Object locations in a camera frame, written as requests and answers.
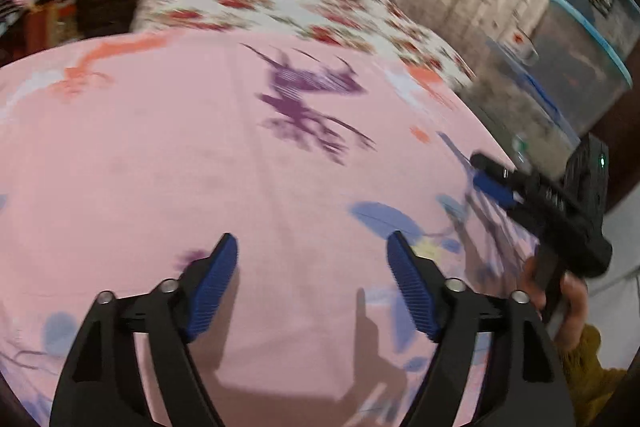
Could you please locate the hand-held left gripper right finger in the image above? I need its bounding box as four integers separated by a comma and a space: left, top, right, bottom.
386, 230, 576, 427

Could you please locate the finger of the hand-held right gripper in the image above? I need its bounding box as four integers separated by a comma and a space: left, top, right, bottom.
471, 172, 523, 212
470, 151, 538, 192

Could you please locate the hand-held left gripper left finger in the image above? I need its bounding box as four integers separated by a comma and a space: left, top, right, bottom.
49, 233, 240, 427

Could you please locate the person's right forearm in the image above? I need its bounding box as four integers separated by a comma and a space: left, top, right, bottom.
555, 324, 631, 427

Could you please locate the person's right hand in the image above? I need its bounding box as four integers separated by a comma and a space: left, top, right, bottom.
517, 254, 592, 353

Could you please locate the white enamel mug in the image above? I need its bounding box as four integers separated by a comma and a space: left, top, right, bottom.
500, 27, 540, 62

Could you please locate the large clear blue-lidded bin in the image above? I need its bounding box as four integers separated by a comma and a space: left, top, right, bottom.
532, 0, 633, 135

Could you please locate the pink printed tablecloth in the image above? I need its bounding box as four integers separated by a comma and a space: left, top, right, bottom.
0, 29, 541, 427

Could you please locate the floral bed sheet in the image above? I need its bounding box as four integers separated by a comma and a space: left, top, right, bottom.
132, 0, 476, 92

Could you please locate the dark wooden nightstand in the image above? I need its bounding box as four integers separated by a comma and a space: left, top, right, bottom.
75, 0, 141, 40

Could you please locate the brown paper bag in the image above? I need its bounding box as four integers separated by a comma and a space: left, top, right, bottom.
22, 2, 63, 52

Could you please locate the clear bin with blue handle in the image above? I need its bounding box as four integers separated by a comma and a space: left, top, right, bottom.
460, 37, 581, 178

